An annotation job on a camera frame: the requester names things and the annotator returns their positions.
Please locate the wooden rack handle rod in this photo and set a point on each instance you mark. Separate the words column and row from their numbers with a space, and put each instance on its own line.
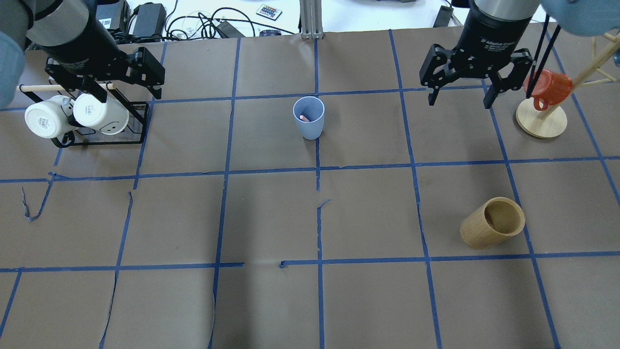
column 41, row 88

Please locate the small remote control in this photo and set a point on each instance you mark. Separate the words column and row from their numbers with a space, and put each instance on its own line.
column 269, row 12

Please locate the black power adapter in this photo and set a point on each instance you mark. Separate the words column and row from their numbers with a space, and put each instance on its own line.
column 148, row 20

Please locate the aluminium frame post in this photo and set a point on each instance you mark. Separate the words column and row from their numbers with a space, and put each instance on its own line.
column 311, row 19

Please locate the black computer box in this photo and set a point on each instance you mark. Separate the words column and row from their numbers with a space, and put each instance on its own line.
column 114, row 15

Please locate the white mug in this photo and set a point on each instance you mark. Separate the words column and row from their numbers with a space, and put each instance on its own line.
column 51, row 118
column 108, row 118

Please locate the light blue plastic cup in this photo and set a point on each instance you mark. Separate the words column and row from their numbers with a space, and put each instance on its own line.
column 313, row 108

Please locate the white mug far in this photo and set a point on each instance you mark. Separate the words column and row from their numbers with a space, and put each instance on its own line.
column 51, row 118

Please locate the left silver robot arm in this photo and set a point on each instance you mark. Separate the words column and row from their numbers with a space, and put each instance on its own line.
column 18, row 27

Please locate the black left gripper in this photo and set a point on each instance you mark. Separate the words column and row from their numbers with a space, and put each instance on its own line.
column 81, row 54

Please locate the black wire mug rack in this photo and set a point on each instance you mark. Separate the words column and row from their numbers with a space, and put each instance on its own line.
column 133, row 134

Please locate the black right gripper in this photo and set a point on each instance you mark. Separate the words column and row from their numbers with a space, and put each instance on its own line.
column 489, row 35

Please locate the bamboo cylinder holder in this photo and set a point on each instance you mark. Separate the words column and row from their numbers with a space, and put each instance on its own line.
column 495, row 221

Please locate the white mug near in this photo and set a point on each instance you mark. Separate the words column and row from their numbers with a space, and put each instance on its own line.
column 108, row 118

